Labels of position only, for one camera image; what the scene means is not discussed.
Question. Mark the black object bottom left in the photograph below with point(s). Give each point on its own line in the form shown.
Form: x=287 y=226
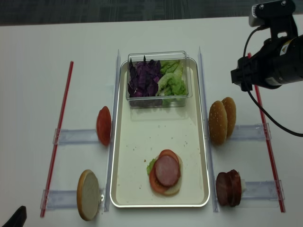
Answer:
x=18 y=218

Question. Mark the acrylic holder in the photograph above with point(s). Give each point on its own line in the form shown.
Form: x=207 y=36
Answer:
x=64 y=136
x=251 y=132
x=266 y=190
x=58 y=199

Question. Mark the clear plastic salad box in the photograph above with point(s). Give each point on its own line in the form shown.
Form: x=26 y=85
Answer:
x=148 y=102

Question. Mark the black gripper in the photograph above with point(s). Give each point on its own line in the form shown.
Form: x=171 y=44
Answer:
x=271 y=67

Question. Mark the lettuce leaf under tomato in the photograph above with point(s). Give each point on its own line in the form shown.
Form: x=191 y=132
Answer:
x=150 y=166

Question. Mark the upright bun bottom half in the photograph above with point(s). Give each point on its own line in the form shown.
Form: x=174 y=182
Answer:
x=88 y=195

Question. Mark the rear sesame bun top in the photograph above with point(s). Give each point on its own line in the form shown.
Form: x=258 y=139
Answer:
x=230 y=108

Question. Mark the right red strip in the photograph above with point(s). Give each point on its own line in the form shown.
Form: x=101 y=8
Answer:
x=260 y=163

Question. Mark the red strip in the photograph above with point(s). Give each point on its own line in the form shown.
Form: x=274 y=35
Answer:
x=260 y=163
x=59 y=125

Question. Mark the purple cabbage pieces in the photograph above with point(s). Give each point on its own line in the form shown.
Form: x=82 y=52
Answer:
x=144 y=78

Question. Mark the green lettuce in box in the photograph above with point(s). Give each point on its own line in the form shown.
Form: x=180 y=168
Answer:
x=171 y=84

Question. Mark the pink ham slice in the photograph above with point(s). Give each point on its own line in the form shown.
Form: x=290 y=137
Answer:
x=167 y=170

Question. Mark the cream metal tray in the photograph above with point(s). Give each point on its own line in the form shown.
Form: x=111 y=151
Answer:
x=142 y=134

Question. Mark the white cheese piece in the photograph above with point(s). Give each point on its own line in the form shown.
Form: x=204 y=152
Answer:
x=243 y=184

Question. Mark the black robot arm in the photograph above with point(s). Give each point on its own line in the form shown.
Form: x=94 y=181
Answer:
x=298 y=58

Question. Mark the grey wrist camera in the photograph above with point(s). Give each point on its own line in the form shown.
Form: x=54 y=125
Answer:
x=275 y=15

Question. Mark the tomato slice on bun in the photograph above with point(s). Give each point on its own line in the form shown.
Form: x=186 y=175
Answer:
x=159 y=188
x=168 y=152

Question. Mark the upper left acrylic holder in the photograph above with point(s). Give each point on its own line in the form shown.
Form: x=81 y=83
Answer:
x=64 y=136

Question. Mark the left red strip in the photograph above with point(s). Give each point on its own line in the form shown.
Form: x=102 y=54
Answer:
x=59 y=125

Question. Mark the lower tomato slice on bun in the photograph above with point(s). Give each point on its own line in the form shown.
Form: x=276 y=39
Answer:
x=159 y=188

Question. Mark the sesame bun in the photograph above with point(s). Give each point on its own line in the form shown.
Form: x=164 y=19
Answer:
x=217 y=122
x=230 y=108

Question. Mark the lower right acrylic holder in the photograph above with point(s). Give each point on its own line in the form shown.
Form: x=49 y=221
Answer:
x=266 y=190

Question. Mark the stack of meat slices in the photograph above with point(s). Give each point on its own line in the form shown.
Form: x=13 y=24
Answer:
x=228 y=188

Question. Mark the upper right acrylic holder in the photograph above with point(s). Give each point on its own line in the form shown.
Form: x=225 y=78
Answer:
x=251 y=132

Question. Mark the upright tomato slice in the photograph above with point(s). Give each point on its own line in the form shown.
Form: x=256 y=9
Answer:
x=103 y=126

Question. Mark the upper tomato slice on bun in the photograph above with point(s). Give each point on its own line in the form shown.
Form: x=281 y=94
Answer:
x=168 y=152

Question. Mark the front sesame bun top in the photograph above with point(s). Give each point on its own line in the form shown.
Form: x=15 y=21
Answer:
x=217 y=122

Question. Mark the lower left acrylic holder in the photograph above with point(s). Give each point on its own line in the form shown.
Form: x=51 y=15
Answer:
x=58 y=199

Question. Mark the left clear acrylic rail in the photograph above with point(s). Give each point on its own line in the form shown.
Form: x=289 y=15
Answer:
x=113 y=132

